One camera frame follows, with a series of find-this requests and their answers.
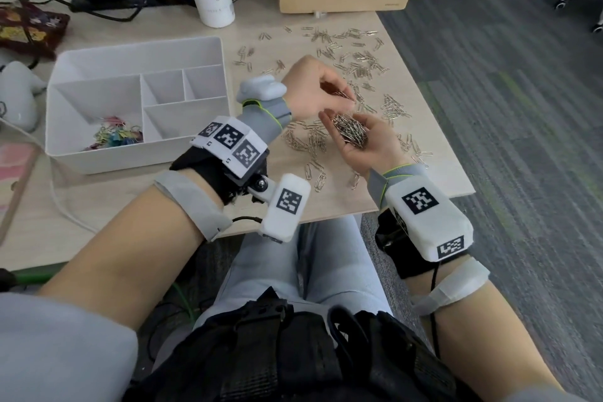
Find grey arm strap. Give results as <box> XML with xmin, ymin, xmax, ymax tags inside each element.
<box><xmin>412</xmin><ymin>258</ymin><xmax>491</xmax><ymax>318</ymax></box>
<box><xmin>153</xmin><ymin>170</ymin><xmax>234</xmax><ymax>242</ymax></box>

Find grey knit wristband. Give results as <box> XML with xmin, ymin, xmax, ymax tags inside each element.
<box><xmin>367</xmin><ymin>163</ymin><xmax>430</xmax><ymax>209</ymax></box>
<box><xmin>237</xmin><ymin>96</ymin><xmax>293</xmax><ymax>146</ymax></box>

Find thick black cable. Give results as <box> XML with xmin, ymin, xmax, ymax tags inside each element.
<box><xmin>23</xmin><ymin>0</ymin><xmax>144</xmax><ymax>23</ymax></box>

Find green cable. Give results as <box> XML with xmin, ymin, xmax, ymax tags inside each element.
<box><xmin>14</xmin><ymin>261</ymin><xmax>198</xmax><ymax>325</ymax></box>

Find dark patterned snack bag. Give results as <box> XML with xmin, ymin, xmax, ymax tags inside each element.
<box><xmin>0</xmin><ymin>0</ymin><xmax>72</xmax><ymax>61</ymax></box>

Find person's right forearm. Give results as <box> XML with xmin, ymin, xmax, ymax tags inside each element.
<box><xmin>407</xmin><ymin>281</ymin><xmax>566</xmax><ymax>402</ymax></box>

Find pile of silver paper clips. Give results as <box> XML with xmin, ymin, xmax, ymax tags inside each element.
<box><xmin>233</xmin><ymin>24</ymin><xmax>434</xmax><ymax>193</ymax></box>

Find black waist harness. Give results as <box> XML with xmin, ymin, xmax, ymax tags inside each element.
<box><xmin>124</xmin><ymin>288</ymin><xmax>481</xmax><ymax>402</ymax></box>

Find grey shirt sleeve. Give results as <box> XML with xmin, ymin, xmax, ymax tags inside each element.
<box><xmin>499</xmin><ymin>385</ymin><xmax>590</xmax><ymax>402</ymax></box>
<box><xmin>0</xmin><ymin>293</ymin><xmax>140</xmax><ymax>402</ymax></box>

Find person's right hand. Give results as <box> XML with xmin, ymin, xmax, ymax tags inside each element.
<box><xmin>318</xmin><ymin>109</ymin><xmax>415</xmax><ymax>181</ymax></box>

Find colourful binder clips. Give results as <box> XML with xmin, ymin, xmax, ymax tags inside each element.
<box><xmin>82</xmin><ymin>116</ymin><xmax>144</xmax><ymax>151</ymax></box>

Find white compartment organizer tray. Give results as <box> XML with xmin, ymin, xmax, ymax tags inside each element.
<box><xmin>45</xmin><ymin>36</ymin><xmax>232</xmax><ymax>175</ymax></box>

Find person's left hand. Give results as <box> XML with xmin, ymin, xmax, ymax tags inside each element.
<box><xmin>280</xmin><ymin>55</ymin><xmax>357</xmax><ymax>122</ymax></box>

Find white hand tracker puck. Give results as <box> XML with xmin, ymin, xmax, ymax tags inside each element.
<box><xmin>236</xmin><ymin>75</ymin><xmax>288</xmax><ymax>106</ymax></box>

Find white rounded figurine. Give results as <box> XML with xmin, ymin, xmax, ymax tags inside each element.
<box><xmin>0</xmin><ymin>61</ymin><xmax>47</xmax><ymax>133</ymax></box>

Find pink phone case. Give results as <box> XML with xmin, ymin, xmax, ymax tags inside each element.
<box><xmin>0</xmin><ymin>142</ymin><xmax>41</xmax><ymax>247</ymax></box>

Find person's left forearm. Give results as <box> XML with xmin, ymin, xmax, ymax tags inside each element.
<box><xmin>37</xmin><ymin>175</ymin><xmax>222</xmax><ymax>332</ymax></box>

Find white cable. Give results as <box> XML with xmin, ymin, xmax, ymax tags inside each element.
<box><xmin>0</xmin><ymin>116</ymin><xmax>102</xmax><ymax>236</ymax></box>

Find person's legs in jeans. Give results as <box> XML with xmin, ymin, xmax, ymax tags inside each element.
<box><xmin>195</xmin><ymin>215</ymin><xmax>394</xmax><ymax>322</ymax></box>

